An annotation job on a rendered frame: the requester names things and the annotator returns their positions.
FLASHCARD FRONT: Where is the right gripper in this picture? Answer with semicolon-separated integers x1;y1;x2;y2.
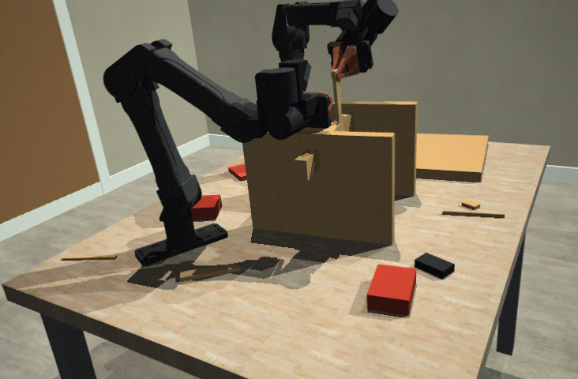
292;92;333;130

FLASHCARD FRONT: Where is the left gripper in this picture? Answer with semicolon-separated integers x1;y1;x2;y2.
327;40;373;80

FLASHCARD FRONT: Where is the tan flat board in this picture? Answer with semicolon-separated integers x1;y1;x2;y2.
416;133;488;182

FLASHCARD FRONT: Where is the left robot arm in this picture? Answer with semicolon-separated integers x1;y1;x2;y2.
272;0;399;62

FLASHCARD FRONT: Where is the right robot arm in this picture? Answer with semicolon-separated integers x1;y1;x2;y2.
103;39;320;266

